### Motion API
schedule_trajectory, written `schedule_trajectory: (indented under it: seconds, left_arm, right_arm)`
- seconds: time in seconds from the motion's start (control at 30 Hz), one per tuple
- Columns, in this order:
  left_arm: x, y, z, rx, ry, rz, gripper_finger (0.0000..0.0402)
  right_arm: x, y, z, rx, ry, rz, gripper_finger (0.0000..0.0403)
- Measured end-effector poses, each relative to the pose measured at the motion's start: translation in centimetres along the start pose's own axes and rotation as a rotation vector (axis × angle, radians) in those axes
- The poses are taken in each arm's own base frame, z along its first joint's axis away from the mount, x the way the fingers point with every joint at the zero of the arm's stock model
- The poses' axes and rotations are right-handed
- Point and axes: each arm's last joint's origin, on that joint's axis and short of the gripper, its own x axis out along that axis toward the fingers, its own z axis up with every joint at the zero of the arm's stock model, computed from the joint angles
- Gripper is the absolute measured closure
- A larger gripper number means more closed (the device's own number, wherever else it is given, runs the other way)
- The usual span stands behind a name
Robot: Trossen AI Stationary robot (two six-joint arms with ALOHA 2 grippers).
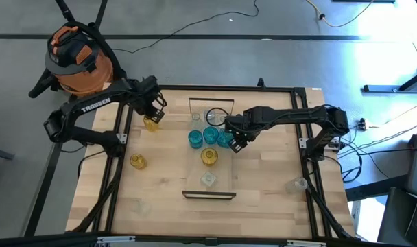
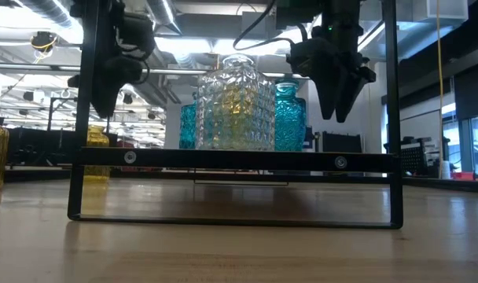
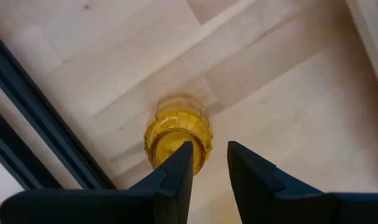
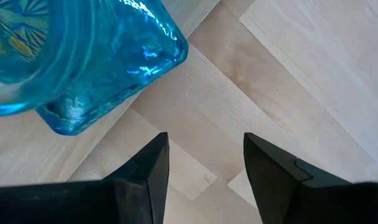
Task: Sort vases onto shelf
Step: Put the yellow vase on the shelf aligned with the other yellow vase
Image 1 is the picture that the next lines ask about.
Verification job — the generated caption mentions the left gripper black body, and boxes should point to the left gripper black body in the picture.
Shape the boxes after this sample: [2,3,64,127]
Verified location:
[136,82,167,111]

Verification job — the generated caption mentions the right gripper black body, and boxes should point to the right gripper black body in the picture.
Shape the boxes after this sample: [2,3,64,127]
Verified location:
[225,108,263,141]

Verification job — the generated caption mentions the blue textured glass vase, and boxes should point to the blue textured glass vase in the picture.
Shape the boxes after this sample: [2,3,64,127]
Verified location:
[202,126,220,145]
[217,128,235,149]
[187,129,204,150]

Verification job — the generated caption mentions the yellow textured glass vase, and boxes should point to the yellow textured glass vase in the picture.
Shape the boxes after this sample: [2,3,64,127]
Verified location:
[143,115,160,133]
[129,153,148,171]
[200,148,219,167]

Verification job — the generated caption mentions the square clear glass vase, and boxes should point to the square clear glass vase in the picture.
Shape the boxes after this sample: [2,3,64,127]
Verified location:
[200,170,218,188]

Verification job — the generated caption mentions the clear diamond-cut glass vase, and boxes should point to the clear diamond-cut glass vase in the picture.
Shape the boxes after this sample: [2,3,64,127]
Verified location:
[285,176,309,195]

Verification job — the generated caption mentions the orange and black shop vacuum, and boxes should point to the orange and black shop vacuum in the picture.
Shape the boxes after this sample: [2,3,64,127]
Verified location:
[45,24,115,97]

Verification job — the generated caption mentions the black stand legs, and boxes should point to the black stand legs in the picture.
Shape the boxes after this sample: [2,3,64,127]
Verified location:
[55,0,108,28]

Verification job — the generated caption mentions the black desk foot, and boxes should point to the black desk foot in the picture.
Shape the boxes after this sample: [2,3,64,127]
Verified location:
[362,61,417,93]

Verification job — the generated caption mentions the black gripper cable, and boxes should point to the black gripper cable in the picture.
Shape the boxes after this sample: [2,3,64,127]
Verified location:
[206,107,230,128]

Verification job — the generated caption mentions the black aluminium table frame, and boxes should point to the black aluminium table frame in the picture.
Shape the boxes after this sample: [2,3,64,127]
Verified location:
[0,77,417,247]

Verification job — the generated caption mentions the thin black floor cable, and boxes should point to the thin black floor cable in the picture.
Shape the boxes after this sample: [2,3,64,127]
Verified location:
[112,0,260,55]

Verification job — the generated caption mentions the silver aluminium bracket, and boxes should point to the silver aluminium bracket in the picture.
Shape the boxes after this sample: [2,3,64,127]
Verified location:
[97,235,136,245]
[287,239,326,247]

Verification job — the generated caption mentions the orange floor cable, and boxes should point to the orange floor cable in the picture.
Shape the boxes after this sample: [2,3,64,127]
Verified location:
[304,0,376,29]

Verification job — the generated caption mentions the white cable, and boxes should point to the white cable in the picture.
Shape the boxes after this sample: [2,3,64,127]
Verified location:
[338,116,417,148]

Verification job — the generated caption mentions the grey floor bracket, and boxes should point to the grey floor bracket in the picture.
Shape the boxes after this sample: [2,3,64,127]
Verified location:
[0,145,16,161]

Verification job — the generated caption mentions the black power cable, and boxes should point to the black power cable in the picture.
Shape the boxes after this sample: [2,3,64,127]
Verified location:
[342,146,417,183]

